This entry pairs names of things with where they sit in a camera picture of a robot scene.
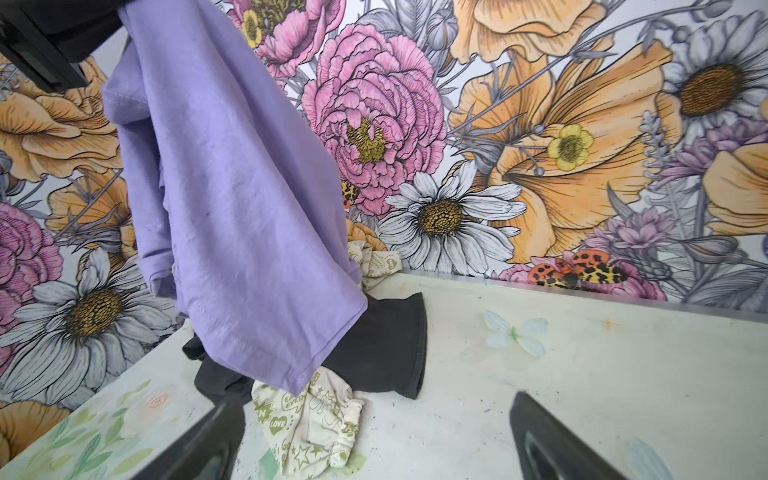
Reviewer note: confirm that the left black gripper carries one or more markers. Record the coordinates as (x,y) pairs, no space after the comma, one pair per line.
(47,40)

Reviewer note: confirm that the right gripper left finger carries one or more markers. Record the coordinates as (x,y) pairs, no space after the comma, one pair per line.
(194,448)

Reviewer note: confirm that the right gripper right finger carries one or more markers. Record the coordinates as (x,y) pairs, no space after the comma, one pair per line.
(547,449)

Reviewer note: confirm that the lilac purple cloth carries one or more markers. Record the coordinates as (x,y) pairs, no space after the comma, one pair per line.
(236,205)

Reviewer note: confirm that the dark grey denim cloth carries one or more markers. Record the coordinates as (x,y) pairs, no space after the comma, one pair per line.
(216,382)

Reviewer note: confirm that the cream printed cloth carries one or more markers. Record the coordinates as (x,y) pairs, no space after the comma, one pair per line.
(312,431)

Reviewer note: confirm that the black cloth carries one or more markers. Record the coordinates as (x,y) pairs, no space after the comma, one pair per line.
(386,349)

